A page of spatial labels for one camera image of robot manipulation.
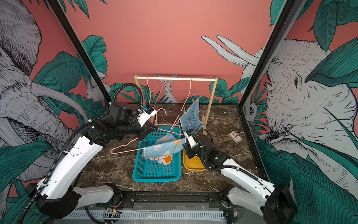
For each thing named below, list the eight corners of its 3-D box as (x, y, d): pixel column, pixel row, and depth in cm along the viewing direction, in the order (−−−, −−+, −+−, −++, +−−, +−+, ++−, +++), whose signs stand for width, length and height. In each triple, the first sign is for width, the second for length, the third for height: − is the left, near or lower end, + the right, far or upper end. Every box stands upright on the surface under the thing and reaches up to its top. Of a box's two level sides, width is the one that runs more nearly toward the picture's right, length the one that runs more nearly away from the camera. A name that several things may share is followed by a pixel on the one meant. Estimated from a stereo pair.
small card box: (236, 144, 99) (237, 142, 97) (227, 135, 104) (228, 133, 102) (242, 140, 101) (243, 138, 99) (233, 131, 106) (233, 130, 104)
